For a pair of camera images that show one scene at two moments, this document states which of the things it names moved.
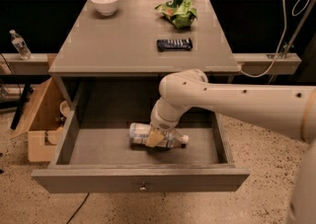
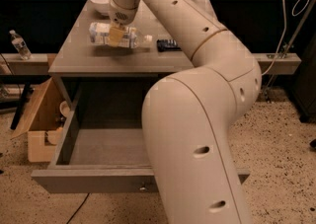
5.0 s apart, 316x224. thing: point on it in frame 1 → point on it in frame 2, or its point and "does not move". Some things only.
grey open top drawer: x=92 y=153 does not move
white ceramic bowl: x=105 y=2 does not move
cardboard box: x=44 y=122 does not move
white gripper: x=160 y=123 → x=120 y=14
